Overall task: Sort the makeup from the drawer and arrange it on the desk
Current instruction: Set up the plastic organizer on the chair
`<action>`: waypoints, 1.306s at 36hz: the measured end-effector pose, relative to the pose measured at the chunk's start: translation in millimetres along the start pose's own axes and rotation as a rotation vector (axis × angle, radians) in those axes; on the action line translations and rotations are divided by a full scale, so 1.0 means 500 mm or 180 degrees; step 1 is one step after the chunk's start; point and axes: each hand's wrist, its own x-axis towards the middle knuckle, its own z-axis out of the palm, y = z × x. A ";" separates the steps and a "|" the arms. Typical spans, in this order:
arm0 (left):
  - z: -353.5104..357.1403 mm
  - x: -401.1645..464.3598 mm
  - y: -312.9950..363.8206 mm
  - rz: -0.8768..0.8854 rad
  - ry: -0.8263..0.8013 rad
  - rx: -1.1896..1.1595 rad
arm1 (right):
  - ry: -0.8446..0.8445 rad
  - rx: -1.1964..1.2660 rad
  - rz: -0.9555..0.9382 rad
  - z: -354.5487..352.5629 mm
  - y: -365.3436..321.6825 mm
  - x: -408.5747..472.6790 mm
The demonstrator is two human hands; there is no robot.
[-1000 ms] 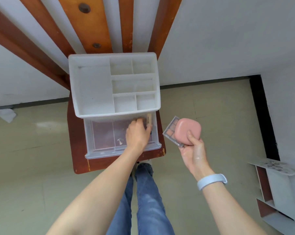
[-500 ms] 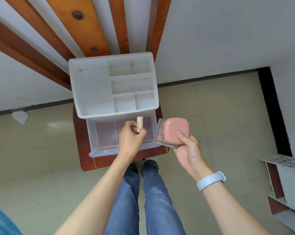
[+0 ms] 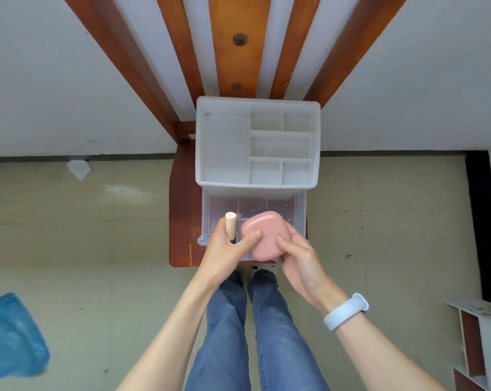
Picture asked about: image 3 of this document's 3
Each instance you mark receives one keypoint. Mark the person's blue jeans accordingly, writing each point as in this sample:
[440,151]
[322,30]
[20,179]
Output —
[225,342]

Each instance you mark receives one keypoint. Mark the white plastic organizer box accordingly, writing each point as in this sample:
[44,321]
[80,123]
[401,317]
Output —
[225,146]

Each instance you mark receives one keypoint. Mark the pink cushion compact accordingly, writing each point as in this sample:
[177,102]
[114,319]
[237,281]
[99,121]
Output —
[265,232]

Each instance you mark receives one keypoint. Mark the beige concealer tube black cap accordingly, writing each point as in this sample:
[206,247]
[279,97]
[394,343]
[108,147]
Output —
[230,223]

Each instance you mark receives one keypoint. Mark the reddish brown wooden chair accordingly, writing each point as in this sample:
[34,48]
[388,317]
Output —
[239,61]

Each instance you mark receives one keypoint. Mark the person's left forearm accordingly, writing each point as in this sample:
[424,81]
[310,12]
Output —
[168,342]

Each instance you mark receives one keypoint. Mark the person's left hand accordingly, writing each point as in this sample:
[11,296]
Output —
[221,256]

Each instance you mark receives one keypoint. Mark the white smartwatch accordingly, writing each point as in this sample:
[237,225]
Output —
[345,311]

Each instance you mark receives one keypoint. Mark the crumpled white paper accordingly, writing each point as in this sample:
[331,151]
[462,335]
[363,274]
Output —
[79,168]

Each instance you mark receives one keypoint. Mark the blue plastic bag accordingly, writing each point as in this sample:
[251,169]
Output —
[9,337]

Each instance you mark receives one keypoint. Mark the white brown shelf unit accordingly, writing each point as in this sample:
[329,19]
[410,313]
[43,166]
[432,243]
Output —
[490,342]

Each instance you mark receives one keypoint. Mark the person's right hand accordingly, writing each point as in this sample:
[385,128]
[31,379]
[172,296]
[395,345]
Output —
[306,272]

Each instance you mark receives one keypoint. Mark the person's right forearm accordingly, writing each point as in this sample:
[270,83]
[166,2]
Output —
[380,358]

